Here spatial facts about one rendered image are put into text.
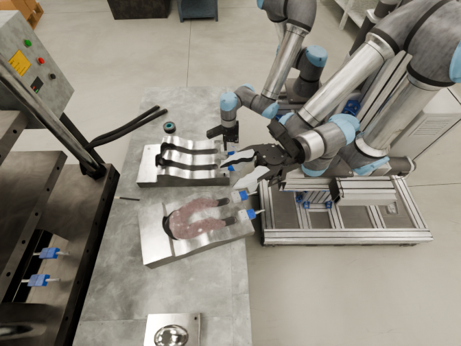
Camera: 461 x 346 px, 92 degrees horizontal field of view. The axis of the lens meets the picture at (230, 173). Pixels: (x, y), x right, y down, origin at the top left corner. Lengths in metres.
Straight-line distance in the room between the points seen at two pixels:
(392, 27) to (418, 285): 1.97
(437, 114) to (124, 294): 1.55
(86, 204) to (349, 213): 1.83
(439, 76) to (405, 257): 1.83
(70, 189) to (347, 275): 2.00
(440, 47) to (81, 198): 1.53
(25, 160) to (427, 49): 1.52
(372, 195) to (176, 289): 0.99
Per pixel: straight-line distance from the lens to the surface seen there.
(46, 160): 1.36
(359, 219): 2.07
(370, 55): 0.76
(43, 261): 1.29
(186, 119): 1.60
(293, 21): 0.99
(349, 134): 0.66
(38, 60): 1.44
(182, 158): 1.25
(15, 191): 1.33
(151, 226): 1.10
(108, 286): 1.22
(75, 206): 1.47
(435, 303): 2.42
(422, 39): 0.74
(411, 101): 0.79
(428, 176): 2.97
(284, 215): 1.86
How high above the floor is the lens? 1.89
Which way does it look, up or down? 57 degrees down
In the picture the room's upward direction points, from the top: straight up
